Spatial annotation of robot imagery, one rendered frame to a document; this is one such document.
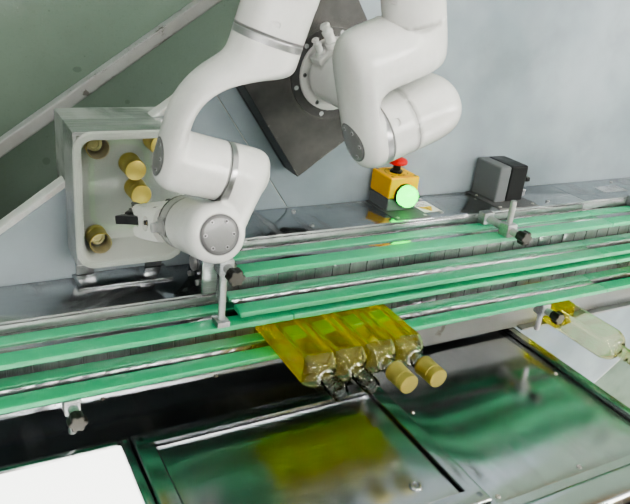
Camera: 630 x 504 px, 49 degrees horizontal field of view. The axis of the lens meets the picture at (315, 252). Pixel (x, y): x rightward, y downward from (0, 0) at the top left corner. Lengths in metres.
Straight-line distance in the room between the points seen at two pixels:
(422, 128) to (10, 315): 0.68
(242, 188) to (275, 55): 0.16
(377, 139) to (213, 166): 0.24
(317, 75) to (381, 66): 0.31
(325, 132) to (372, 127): 0.35
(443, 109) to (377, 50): 0.15
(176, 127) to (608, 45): 1.21
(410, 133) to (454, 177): 0.61
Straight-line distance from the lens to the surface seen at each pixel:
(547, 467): 1.33
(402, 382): 1.13
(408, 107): 0.98
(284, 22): 0.80
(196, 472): 1.13
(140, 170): 1.16
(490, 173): 1.56
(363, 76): 0.90
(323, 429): 1.22
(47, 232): 1.23
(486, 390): 1.48
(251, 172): 0.84
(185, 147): 0.81
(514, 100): 1.62
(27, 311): 1.17
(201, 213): 0.83
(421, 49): 0.93
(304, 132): 1.26
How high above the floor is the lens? 1.88
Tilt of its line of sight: 52 degrees down
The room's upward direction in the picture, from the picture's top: 130 degrees clockwise
